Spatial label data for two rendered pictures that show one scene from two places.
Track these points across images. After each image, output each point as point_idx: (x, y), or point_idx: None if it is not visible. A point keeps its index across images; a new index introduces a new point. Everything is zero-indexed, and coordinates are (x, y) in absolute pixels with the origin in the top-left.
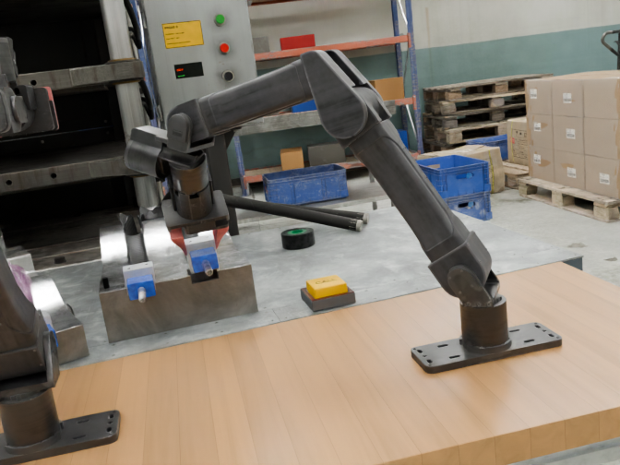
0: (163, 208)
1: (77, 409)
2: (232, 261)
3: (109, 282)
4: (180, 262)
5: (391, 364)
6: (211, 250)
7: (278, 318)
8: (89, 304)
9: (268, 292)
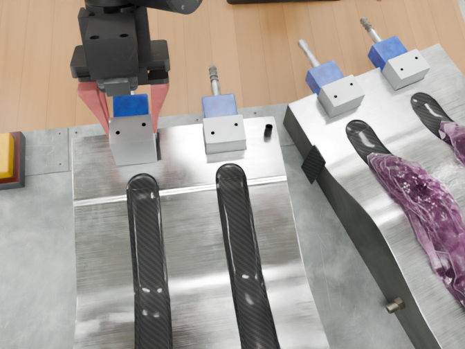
0: (166, 53)
1: (266, 25)
2: (93, 162)
3: (268, 154)
4: (171, 214)
5: (3, 4)
6: (117, 107)
7: (68, 136)
8: (334, 316)
9: (59, 237)
